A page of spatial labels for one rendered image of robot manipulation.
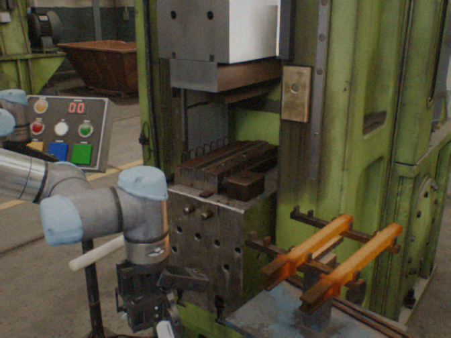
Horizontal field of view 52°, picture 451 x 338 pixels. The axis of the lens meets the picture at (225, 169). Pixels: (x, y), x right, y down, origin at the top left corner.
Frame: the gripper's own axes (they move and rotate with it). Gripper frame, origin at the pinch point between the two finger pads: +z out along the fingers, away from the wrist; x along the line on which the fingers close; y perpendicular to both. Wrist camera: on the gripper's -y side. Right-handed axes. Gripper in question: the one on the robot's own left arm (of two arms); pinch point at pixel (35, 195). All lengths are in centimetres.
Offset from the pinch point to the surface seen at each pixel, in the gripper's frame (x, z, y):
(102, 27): -887, -11, -376
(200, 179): 24, -2, -50
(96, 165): -6.4, -3.7, -23.9
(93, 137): -12.1, -13.2, -26.0
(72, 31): -868, -4, -302
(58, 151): -18.7, -8.0, -14.4
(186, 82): 20, -36, -48
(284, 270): 88, -4, -31
